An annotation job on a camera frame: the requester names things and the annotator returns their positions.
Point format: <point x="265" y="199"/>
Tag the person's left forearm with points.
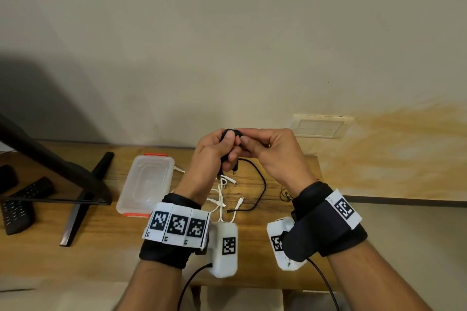
<point x="153" y="289"/>

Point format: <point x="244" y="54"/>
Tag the transparent plastic box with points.
<point x="146" y="185"/>

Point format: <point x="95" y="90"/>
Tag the beige wall plate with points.
<point x="321" y="126"/>

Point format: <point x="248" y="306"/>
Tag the person's right forearm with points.
<point x="375" y="281"/>

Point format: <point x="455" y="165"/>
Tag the black television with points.
<point x="54" y="172"/>

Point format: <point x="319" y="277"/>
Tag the black remote control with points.
<point x="18" y="217"/>

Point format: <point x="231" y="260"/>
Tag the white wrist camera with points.
<point x="223" y="248"/>
<point x="279" y="245"/>

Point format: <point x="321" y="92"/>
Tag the person's left hand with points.
<point x="204" y="165"/>

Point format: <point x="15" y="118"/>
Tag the person's right hand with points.
<point x="281" y="157"/>

